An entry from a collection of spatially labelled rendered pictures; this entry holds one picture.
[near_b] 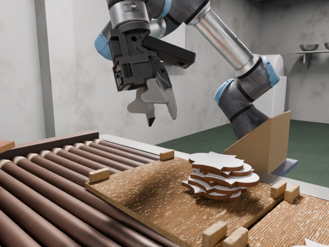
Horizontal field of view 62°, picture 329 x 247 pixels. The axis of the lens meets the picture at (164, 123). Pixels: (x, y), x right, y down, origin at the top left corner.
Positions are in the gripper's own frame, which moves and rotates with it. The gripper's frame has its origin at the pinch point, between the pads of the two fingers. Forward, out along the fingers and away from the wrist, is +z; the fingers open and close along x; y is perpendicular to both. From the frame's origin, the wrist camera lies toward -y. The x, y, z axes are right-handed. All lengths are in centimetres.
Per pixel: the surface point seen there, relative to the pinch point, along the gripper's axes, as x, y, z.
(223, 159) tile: -7.6, -16.2, 11.9
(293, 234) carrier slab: 10.6, -15.9, 25.8
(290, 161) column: -36, -64, 26
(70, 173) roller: -40.0, 19.5, 8.0
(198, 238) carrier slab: 5.7, 1.0, 21.9
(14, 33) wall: -251, 41, -128
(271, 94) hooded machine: -416, -416, -16
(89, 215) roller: -13.3, 17.8, 16.3
